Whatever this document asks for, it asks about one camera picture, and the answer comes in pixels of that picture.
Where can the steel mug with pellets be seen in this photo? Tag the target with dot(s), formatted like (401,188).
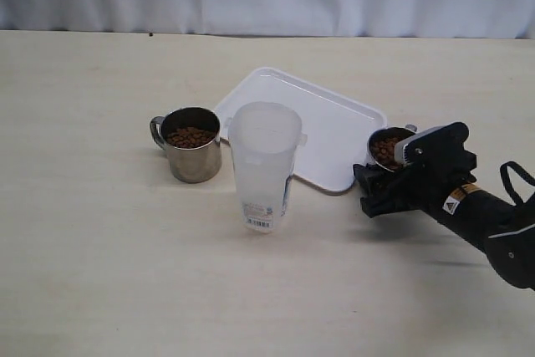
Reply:
(190,138)
(381,146)

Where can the white plastic tray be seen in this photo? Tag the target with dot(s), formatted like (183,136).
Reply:
(337,127)

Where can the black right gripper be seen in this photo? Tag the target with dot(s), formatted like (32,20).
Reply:
(435,167)

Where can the clear plastic tall container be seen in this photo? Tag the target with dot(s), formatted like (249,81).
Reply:
(264,138)

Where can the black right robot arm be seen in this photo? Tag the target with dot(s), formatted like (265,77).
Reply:
(502,231)

